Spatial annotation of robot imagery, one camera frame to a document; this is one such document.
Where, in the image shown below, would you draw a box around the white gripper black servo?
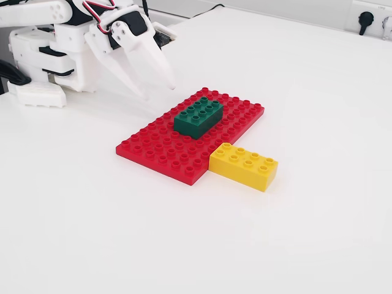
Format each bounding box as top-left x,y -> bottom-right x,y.
84,0 -> 178,102

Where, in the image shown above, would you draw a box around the yellow lego brick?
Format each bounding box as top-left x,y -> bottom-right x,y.
208,142 -> 279,193

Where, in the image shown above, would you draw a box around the green lego brick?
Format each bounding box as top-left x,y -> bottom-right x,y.
173,96 -> 224,141

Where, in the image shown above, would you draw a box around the red lego baseplate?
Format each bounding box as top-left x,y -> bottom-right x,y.
115,87 -> 266,187

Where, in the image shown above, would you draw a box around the white table clamp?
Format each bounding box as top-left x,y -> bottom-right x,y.
7,81 -> 67,108

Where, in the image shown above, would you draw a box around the black power plug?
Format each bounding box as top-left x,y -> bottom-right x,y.
358,11 -> 375,36

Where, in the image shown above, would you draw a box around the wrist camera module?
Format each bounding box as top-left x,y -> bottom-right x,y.
153,21 -> 178,50

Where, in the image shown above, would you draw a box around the red white servo wires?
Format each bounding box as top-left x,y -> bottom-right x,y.
81,0 -> 117,34

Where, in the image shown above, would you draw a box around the thick black cable bundle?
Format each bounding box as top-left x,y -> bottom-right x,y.
0,59 -> 32,86

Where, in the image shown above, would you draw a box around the white wall socket strip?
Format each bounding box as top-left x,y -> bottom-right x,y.
344,0 -> 392,42

